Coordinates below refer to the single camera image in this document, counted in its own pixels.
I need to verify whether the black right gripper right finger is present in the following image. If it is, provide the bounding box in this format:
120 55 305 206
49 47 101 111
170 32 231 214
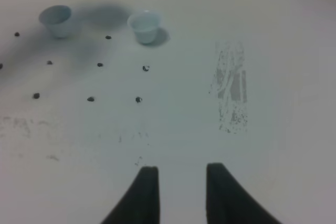
206 163 279 224

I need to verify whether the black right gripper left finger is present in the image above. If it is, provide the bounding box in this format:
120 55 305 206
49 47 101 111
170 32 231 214
102 167 159 224

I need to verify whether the light blue teacup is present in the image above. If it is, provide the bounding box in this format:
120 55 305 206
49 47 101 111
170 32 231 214
38 5 76 39
127 10 161 45

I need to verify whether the left light blue teacup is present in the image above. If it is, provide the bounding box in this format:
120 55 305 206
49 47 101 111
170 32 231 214
38 5 76 39

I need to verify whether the right light blue teacup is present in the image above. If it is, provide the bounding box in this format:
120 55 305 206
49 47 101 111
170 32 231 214
127 10 161 45

